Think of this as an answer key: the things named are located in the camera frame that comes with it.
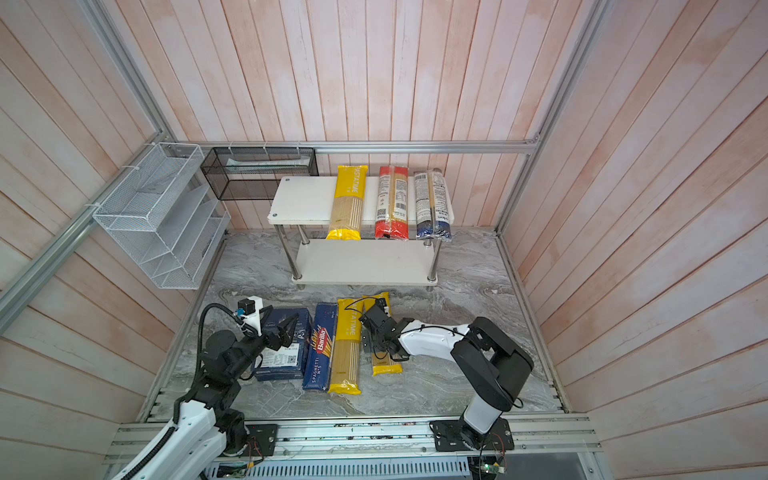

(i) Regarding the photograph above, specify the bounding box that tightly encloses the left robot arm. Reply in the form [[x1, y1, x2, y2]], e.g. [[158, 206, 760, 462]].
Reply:
[[115, 299, 300, 479]]

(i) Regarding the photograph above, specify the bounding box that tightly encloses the aluminium wall frame rail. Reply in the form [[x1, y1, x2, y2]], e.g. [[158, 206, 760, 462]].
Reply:
[[1, 1, 614, 331]]

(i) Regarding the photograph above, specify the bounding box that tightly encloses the black wire mesh basket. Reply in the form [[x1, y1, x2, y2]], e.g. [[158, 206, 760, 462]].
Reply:
[[201, 146, 319, 201]]

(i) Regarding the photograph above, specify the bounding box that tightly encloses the white two-tier shelf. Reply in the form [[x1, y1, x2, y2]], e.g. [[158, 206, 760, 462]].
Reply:
[[268, 176, 441, 287]]

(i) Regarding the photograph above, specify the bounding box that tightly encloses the wide blue Barilla pasta box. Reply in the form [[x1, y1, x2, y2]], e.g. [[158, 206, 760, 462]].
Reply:
[[253, 308, 312, 381]]

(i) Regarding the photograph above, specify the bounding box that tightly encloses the blue clear spaghetti pack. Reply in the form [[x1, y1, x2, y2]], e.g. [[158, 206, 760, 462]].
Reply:
[[414, 170, 452, 241]]

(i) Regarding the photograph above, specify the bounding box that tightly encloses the yellow pastatime spaghetti pack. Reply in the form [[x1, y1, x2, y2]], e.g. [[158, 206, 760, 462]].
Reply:
[[329, 298, 364, 395], [326, 165, 368, 241], [359, 292, 403, 376]]

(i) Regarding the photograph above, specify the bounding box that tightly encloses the red clear spaghetti pack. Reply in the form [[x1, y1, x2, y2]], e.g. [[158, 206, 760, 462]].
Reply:
[[375, 166, 409, 240]]

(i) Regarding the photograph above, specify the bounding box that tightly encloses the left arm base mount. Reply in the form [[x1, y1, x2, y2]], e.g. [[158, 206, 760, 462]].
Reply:
[[222, 424, 278, 458]]

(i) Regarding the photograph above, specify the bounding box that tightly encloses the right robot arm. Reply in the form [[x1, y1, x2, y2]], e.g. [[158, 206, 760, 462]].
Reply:
[[360, 300, 534, 452]]

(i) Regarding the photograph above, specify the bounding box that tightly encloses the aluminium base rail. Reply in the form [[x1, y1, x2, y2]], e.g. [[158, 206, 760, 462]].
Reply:
[[101, 412, 603, 466]]

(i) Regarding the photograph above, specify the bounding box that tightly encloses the narrow blue Barilla spaghetti box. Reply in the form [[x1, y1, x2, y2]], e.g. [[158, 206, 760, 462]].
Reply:
[[302, 303, 338, 391]]

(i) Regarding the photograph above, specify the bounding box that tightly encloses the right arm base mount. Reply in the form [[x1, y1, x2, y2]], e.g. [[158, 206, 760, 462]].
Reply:
[[429, 418, 514, 453]]

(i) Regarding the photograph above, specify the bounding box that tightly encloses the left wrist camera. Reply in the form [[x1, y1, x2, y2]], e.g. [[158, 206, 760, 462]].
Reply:
[[235, 296, 264, 337]]

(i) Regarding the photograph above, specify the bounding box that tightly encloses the white wire mesh rack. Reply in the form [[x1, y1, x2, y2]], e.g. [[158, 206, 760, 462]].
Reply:
[[94, 143, 230, 290]]

